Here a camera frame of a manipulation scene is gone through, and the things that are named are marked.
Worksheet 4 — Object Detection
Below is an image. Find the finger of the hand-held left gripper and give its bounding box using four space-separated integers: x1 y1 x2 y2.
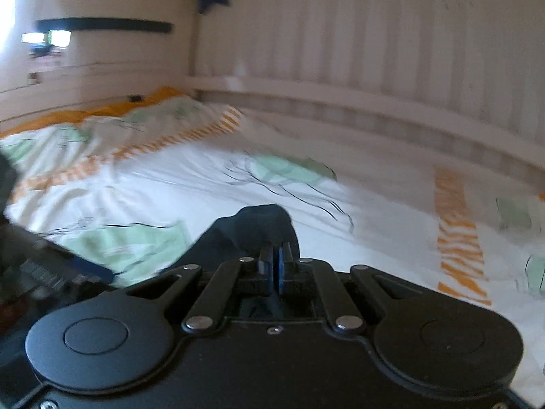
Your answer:
17 226 115 285

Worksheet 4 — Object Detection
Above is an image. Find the leaf print white duvet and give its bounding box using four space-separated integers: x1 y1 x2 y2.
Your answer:
0 96 545 397

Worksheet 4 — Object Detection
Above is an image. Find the pale wooden bed frame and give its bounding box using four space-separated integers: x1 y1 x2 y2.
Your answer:
0 0 545 188

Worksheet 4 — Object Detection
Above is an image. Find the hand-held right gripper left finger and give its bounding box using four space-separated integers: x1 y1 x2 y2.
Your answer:
123 243 275 334

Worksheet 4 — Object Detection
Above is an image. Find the yellow bed sheet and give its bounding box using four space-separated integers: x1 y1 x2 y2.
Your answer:
0 86 188 139

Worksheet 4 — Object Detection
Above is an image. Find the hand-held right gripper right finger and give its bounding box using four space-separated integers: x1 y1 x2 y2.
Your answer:
279 243 426 334

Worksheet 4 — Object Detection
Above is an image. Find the black hooded zip jacket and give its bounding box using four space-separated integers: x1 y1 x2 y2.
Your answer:
162 204 304 320

